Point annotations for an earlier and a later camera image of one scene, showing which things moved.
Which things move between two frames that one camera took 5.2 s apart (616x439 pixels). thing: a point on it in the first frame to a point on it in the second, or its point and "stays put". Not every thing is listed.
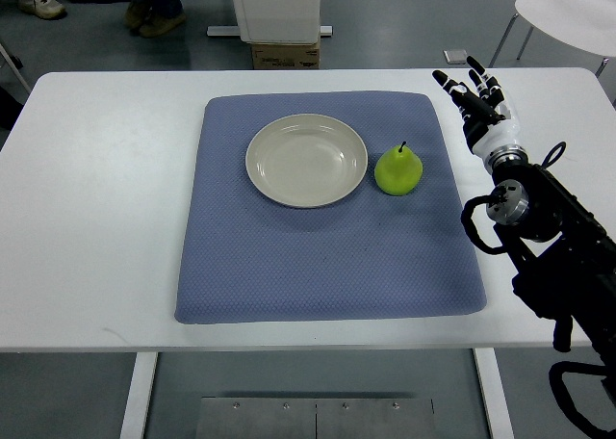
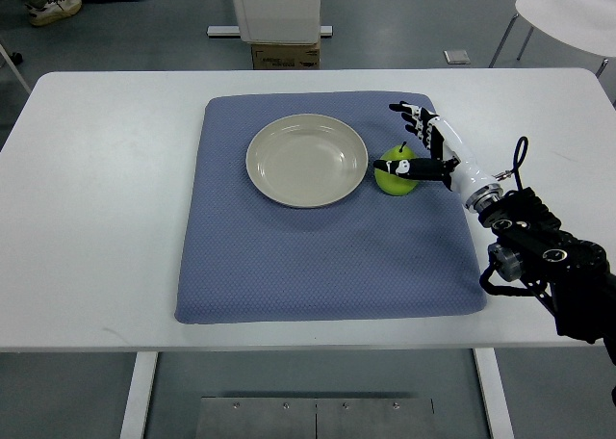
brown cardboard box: x=286 y=57 stays put
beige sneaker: x=38 y=3 to x=55 y=10
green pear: x=398 y=170 stays put
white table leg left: x=133 y=424 stays put
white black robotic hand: x=487 y=124 to x=458 y=170
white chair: x=579 y=12 stays put
